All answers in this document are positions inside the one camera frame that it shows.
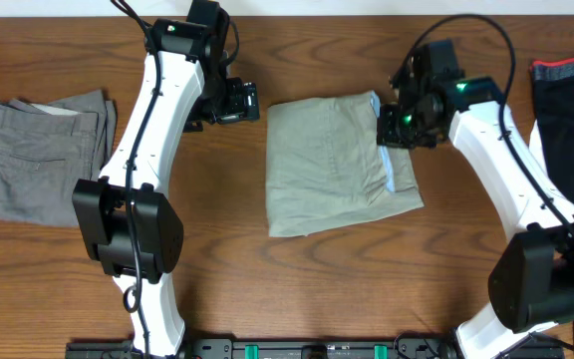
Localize black camera cable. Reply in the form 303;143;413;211
399;13;574;353
110;0;241;359

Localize left black camera cable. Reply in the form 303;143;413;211
110;0;241;359

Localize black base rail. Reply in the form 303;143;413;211
65;335;565;359

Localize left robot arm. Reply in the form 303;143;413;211
66;1;260;358

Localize light khaki shorts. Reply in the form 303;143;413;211
265;91;424;237

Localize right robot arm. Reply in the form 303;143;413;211
377;40;574;358

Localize right black camera cable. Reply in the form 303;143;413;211
399;13;574;353

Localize folded grey trousers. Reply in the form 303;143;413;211
0;90;117;226

